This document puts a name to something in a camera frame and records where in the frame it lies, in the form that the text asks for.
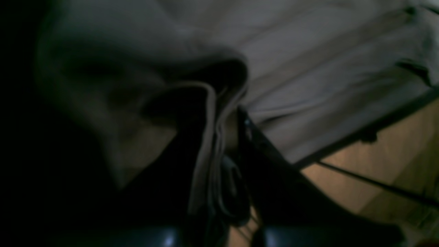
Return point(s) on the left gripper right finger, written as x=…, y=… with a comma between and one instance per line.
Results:
x=292, y=210

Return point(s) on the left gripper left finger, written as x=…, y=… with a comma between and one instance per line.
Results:
x=165, y=204

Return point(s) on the grey T-shirt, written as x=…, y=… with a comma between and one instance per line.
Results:
x=306, y=70

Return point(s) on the black table cloth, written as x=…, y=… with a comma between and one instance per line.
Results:
x=54, y=171

